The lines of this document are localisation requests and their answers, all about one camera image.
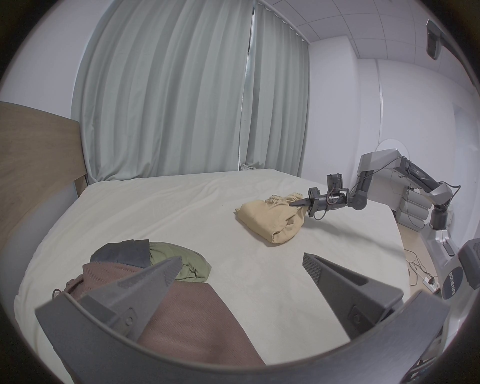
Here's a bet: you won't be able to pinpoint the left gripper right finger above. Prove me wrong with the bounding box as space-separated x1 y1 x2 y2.
302 252 405 341

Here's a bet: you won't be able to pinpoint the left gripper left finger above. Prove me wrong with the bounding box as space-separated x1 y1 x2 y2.
78 256 184 340

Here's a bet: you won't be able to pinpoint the tan shorts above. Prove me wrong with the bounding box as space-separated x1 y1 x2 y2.
234 191 307 245

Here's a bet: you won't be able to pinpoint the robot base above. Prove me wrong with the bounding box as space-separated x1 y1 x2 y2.
390 169 480 361

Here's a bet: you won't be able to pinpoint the bed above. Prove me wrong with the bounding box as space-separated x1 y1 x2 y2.
0 101 410 367

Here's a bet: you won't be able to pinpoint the black garment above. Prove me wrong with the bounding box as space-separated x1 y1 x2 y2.
89 239 151 269

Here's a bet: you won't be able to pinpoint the green garment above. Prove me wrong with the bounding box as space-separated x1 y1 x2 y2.
149 241 212 283

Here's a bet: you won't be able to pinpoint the brown garment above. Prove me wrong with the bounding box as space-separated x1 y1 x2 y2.
52 262 267 367

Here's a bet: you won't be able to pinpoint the pale green curtain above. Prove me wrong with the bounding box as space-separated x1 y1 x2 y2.
73 0 256 183
238 2 311 177

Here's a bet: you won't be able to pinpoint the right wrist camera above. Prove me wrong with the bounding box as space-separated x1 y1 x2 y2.
325 172 347 194

